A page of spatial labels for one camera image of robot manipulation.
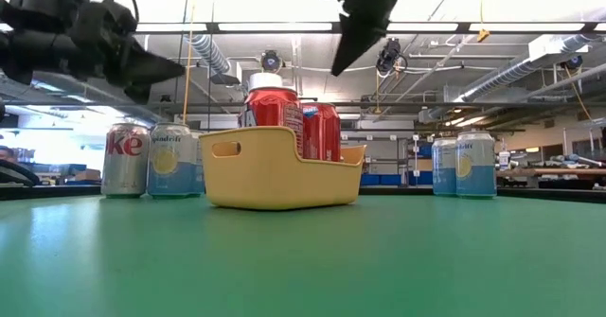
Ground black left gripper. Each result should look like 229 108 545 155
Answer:
70 0 187 105

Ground silver Diet Coke can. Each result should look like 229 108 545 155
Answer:
100 122 152 199

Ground red Fanta can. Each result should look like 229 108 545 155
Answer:
301 102 343 163
238 87 305 158

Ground yellow plastic bin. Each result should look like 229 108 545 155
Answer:
198 126 367 212

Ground round black ceiling device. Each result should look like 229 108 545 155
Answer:
259 49 284 75

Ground white cylindrical tank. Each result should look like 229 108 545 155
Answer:
248 72 284 93

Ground blue crates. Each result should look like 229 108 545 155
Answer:
35 163 102 185

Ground yellow hanging hook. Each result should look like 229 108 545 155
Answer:
475 0 491 44

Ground blue storage bins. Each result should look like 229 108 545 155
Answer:
359 172 425 187

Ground black curved object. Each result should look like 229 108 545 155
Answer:
0 159 42 188

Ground wooden workbench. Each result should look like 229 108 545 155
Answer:
496 165 606 190

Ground black ceiling-mounted camera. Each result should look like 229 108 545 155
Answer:
376 37 409 76

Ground silver flexible ventilation duct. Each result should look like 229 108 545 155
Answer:
187 33 233 76

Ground large silver ceiling duct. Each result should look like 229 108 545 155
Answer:
452 35 591 104

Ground black dome camera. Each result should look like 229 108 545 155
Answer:
561 54 584 71

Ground thin yellow hanging cable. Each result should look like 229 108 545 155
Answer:
562 65 594 122

